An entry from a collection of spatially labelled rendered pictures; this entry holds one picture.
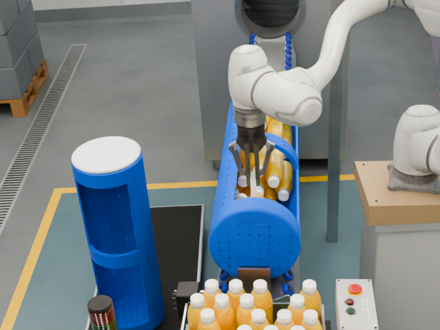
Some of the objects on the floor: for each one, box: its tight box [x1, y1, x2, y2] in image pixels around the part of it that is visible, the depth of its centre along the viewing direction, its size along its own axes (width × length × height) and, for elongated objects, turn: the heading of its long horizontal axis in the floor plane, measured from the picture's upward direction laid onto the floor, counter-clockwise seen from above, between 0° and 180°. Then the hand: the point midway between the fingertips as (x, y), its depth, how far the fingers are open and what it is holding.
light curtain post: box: [327, 0, 344, 242], centre depth 348 cm, size 6×6×170 cm
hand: (253, 184), depth 199 cm, fingers closed
